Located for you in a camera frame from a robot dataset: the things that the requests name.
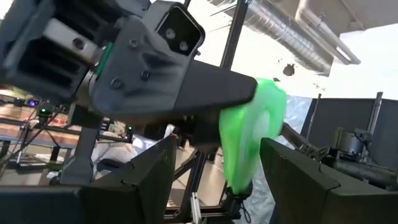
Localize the green pear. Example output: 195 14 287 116
218 77 289 195

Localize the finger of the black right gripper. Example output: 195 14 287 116
174 60 259 116
178 111 221 147

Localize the grey partition panel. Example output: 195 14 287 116
300 96 398 175

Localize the smooth white ceiling pipe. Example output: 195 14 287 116
294 0 362 65

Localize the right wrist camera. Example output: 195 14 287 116
90 1 206 119

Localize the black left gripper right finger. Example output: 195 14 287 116
261 138 398 224

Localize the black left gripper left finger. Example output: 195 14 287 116
0 134 178 224

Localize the silver ventilation duct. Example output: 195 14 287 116
242 0 341 78

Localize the white plastic sheet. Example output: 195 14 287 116
248 95 313 224

